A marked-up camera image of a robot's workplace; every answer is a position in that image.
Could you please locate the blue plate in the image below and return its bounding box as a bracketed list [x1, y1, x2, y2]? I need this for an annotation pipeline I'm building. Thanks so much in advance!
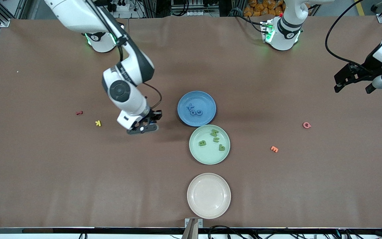
[177, 91, 217, 127]

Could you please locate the green plate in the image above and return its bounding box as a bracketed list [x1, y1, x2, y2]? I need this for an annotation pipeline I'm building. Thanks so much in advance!
[189, 124, 231, 165]

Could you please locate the brown paper table cover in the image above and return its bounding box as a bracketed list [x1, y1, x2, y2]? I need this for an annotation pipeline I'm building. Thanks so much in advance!
[0, 15, 382, 229]

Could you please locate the beige plate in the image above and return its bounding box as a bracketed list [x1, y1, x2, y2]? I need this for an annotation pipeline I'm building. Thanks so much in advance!
[187, 173, 231, 219]

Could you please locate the pile of orange packets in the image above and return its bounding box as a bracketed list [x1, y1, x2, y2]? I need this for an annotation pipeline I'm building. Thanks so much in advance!
[243, 0, 286, 17]

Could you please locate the white power strip with plugs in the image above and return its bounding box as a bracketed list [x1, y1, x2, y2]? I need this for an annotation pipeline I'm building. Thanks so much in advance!
[107, 0, 132, 13]

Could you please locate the long white power strip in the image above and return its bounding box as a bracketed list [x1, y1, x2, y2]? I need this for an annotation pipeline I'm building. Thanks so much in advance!
[171, 9, 220, 18]

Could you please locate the metal bracket at table edge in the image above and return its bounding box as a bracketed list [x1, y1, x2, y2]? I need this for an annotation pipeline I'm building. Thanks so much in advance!
[184, 218, 204, 239]

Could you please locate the table edge rail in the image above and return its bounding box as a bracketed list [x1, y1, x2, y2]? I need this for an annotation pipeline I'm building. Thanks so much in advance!
[0, 227, 382, 235]

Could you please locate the black cable loop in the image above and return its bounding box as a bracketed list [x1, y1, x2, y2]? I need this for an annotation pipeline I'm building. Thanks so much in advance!
[208, 225, 244, 239]

